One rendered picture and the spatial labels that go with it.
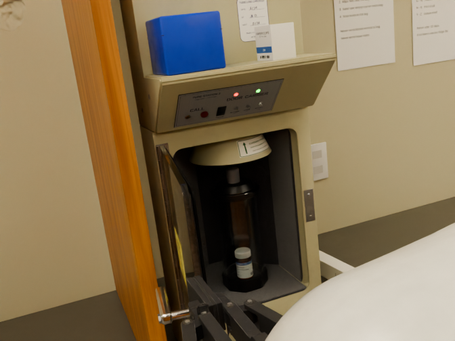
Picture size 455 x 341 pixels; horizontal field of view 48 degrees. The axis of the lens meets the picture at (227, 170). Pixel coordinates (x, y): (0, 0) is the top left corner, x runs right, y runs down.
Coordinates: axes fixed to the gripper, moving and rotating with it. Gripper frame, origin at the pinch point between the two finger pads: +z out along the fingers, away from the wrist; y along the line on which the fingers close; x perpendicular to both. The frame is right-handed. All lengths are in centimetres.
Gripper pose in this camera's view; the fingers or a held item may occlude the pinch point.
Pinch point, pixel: (204, 302)
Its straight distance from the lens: 53.0
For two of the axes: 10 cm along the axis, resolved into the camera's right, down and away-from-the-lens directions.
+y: -9.2, 2.1, -3.3
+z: -3.6, -1.8, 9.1
